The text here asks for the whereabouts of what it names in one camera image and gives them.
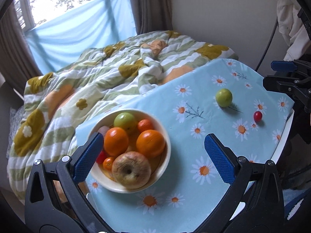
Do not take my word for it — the large orange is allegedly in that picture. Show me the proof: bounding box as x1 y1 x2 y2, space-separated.
104 127 130 157
135 130 166 158

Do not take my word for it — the brown curtain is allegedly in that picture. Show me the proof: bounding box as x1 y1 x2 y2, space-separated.
128 0 174 36
0 5 43 95

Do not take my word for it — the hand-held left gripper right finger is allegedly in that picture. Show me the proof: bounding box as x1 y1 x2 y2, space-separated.
204 133 285 233

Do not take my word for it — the flower print striped blanket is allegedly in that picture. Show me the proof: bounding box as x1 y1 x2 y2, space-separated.
7 30 240 195

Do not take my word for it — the small orange tangerine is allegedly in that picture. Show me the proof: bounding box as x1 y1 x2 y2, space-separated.
137 119 155 133

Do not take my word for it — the cream bowl with duck print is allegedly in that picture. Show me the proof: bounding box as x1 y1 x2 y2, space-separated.
87 109 172 194

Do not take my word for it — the small orange kumquat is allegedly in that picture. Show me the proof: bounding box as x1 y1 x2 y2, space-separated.
102 157 116 171

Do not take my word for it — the blue daisy print tablecloth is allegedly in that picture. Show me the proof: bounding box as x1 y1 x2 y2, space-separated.
75 58 295 233

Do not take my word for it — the white hanging garment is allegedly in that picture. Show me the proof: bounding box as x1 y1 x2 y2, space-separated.
277 0 307 61

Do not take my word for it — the grey bed sheet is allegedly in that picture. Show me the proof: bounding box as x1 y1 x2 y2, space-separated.
8 107 25 151

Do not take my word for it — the light blue window cloth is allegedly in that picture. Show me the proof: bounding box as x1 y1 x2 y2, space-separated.
25 0 138 74

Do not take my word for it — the pale pink fruit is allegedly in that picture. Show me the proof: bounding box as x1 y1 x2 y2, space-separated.
98 125 114 136

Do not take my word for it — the black cable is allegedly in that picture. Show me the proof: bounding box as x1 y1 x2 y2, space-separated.
255 19 279 72

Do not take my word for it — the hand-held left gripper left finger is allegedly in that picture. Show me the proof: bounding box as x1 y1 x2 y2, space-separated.
24 131 114 233

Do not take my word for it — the yellowish wrinkled apple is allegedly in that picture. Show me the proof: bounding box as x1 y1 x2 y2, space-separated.
112 151 151 189

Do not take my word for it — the small green plum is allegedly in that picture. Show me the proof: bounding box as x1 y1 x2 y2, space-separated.
215 89 233 108

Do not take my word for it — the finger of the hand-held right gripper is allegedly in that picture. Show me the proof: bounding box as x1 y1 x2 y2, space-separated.
271 60 308 71
263 74 308 95

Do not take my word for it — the large green plum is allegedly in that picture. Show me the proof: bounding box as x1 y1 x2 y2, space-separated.
114 112 138 133

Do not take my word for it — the blue striped cloth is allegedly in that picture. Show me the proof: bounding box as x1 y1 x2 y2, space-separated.
283 189 309 222

